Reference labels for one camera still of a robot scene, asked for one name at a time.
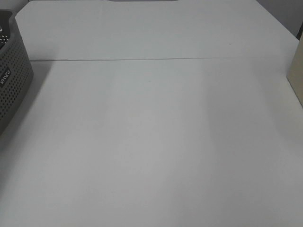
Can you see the grey perforated plastic basket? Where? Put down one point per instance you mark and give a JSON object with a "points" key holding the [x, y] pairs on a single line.
{"points": [[16, 72]]}

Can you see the beige box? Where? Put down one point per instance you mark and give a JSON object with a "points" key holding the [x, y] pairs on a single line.
{"points": [[295, 73]]}

